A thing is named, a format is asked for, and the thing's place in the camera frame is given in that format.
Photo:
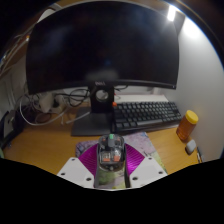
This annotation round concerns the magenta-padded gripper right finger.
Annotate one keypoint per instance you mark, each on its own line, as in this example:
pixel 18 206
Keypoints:
pixel 135 161

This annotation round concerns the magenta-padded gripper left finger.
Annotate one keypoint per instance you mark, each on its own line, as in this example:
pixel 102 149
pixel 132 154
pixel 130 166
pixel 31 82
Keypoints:
pixel 88 160

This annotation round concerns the transparent computer mouse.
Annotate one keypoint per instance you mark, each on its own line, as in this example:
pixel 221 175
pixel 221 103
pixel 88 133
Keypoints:
pixel 111 151

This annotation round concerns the cherry blossom print mouse pad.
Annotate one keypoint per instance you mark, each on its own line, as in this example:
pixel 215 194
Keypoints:
pixel 145 141

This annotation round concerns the black keyboard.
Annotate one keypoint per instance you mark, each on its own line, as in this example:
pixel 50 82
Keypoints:
pixel 146 113

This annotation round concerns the small white case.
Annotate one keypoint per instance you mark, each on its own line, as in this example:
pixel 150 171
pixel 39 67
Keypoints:
pixel 190 146

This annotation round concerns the white power strip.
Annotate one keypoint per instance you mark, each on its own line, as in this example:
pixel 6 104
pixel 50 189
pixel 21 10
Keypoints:
pixel 56 109

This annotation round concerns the orange bottle with yellow lid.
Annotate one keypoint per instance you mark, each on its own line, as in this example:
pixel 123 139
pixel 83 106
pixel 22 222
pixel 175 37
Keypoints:
pixel 186 126

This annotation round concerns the flat white box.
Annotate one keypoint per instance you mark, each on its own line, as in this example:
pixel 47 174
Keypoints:
pixel 143 98

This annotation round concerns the white charger block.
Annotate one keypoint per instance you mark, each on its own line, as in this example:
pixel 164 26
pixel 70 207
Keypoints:
pixel 46 101

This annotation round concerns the black curved monitor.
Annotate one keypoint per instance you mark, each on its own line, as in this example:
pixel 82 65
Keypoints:
pixel 100 46

